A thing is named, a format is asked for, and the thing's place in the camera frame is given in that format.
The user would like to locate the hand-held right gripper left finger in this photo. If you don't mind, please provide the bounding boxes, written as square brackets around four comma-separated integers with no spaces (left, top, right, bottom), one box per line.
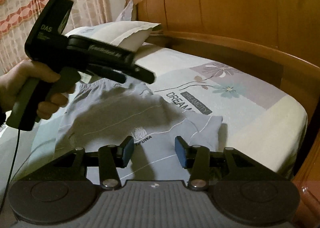
[54,135,135,190]

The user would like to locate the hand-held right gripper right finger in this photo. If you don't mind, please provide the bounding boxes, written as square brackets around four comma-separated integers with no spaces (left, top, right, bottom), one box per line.
[174,136,256,190]

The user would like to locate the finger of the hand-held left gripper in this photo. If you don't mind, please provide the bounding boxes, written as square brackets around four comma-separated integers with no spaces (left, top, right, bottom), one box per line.
[126,61,156,85]
[89,65,127,84]

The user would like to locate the grey striped pajama shorts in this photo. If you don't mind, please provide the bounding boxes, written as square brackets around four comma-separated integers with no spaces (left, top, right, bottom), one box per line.
[56,79,223,184]

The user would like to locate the person's left hand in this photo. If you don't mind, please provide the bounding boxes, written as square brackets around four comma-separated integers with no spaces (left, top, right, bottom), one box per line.
[0,59,76,120]

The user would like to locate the checked pillow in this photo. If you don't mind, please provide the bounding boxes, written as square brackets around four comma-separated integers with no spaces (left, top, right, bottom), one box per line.
[64,21,162,52]

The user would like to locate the purple floral pillow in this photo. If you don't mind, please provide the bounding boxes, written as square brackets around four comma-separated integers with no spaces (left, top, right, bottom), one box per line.
[116,0,140,22]

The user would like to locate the patchwork bed sheet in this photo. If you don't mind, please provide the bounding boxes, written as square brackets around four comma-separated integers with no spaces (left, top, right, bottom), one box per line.
[0,43,308,188]

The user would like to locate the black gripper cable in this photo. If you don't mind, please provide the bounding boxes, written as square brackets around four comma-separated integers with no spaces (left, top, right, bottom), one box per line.
[0,128,21,209]

